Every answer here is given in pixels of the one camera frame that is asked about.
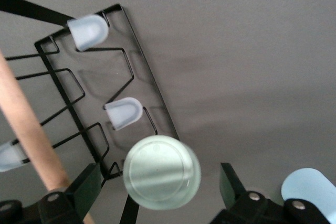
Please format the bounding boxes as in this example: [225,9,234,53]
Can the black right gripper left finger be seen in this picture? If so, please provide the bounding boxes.
[0,163,102,224]

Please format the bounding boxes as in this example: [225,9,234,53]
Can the black wire cup holder rack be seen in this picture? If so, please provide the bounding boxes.
[0,0,182,224]

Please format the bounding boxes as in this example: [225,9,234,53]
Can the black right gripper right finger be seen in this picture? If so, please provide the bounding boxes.
[209,163,331,224]

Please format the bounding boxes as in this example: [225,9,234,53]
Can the light blue plastic cup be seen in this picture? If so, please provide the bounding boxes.
[280,167,336,224]

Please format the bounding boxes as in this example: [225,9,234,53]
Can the pale green plastic cup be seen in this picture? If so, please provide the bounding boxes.
[122,134,202,210]

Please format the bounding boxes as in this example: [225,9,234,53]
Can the dark grey table mat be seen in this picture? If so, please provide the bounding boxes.
[0,0,336,224]

